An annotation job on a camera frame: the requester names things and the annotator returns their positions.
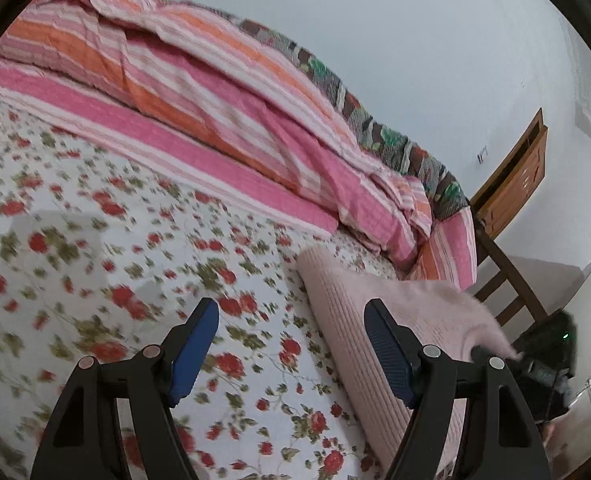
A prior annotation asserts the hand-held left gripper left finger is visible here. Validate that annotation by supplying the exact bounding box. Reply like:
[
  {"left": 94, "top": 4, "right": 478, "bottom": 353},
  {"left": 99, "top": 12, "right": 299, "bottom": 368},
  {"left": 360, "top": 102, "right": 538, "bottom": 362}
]
[{"left": 30, "top": 297, "right": 221, "bottom": 480}]

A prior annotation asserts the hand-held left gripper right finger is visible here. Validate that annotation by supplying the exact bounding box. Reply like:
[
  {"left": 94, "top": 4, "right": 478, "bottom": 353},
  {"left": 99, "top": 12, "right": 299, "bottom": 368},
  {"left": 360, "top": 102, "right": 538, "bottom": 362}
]
[{"left": 363, "top": 298, "right": 552, "bottom": 480}]

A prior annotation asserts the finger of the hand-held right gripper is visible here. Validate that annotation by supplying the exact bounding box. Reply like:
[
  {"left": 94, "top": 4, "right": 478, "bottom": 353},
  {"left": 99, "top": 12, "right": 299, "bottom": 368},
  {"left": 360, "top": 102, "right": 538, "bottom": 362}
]
[{"left": 469, "top": 344, "right": 523, "bottom": 367}]

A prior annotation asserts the pink knitted towel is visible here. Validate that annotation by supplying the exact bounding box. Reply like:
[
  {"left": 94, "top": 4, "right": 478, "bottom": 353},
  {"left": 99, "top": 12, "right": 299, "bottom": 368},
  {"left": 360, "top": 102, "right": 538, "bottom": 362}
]
[{"left": 295, "top": 245, "right": 520, "bottom": 480}]

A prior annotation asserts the pink orange striped pillow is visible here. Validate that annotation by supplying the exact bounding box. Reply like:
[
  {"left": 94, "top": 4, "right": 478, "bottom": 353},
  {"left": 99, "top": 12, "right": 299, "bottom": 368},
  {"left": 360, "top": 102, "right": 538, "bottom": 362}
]
[{"left": 404, "top": 207, "right": 478, "bottom": 292}]

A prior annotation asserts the floral bed sheet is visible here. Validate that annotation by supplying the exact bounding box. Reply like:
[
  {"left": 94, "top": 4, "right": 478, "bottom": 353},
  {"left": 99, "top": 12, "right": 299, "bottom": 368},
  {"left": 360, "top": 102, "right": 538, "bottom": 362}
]
[{"left": 0, "top": 85, "right": 412, "bottom": 480}]

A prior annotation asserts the multicoloured patchwork blanket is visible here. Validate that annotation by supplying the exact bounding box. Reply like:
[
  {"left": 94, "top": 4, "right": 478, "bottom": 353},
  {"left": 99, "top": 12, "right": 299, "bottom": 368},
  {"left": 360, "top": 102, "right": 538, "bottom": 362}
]
[{"left": 130, "top": 0, "right": 472, "bottom": 222}]

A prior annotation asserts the pink orange striped quilt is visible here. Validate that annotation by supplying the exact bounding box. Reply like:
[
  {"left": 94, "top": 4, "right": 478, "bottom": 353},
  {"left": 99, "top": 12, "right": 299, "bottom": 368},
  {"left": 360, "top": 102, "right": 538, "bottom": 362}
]
[{"left": 0, "top": 0, "right": 433, "bottom": 272}]

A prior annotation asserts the wooden chair frame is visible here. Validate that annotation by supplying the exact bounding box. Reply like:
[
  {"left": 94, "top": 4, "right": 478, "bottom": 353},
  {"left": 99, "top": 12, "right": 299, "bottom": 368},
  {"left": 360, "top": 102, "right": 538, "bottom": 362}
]
[{"left": 468, "top": 220, "right": 552, "bottom": 328}]

